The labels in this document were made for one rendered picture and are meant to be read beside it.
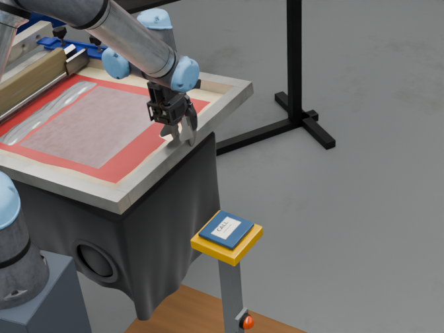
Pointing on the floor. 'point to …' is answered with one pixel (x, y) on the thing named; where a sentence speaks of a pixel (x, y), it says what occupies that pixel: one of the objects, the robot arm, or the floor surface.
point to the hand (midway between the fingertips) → (185, 138)
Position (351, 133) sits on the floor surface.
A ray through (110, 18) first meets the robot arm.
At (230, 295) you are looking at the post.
